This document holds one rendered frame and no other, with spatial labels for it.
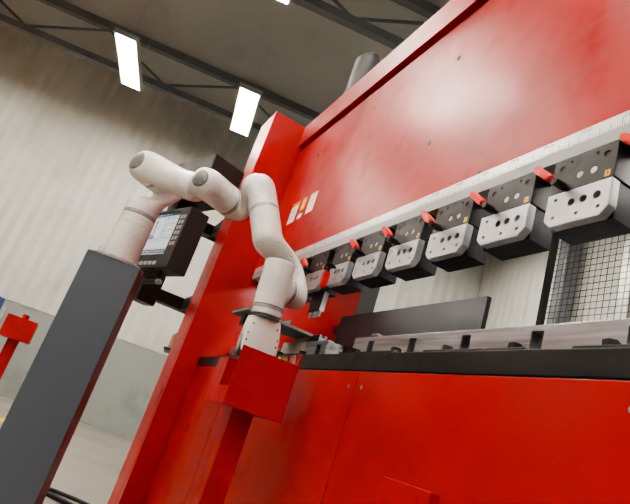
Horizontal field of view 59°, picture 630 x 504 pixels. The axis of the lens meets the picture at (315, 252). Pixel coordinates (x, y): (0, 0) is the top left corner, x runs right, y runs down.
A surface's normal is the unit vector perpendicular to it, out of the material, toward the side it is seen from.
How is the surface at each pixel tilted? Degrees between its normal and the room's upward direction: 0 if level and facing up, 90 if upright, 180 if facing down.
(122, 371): 90
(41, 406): 90
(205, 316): 90
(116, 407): 90
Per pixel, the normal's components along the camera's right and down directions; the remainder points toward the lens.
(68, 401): 0.25, -0.25
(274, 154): 0.44, -0.17
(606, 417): -0.84, -0.41
